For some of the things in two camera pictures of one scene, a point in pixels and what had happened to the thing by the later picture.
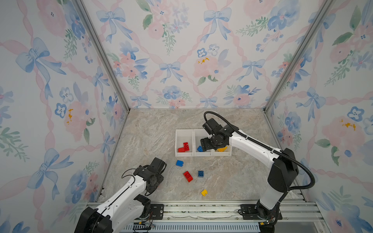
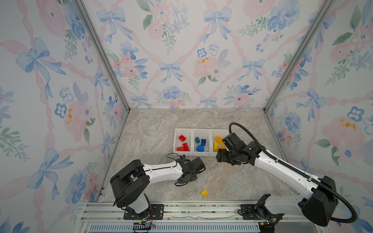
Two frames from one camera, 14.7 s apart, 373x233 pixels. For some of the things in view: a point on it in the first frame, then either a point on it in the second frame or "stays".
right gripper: (205, 144) to (220, 156)
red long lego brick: (186, 146) stays
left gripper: (152, 188) to (194, 177)
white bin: (184, 136) stays
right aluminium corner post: (320, 14) stays
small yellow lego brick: (204, 192) stays
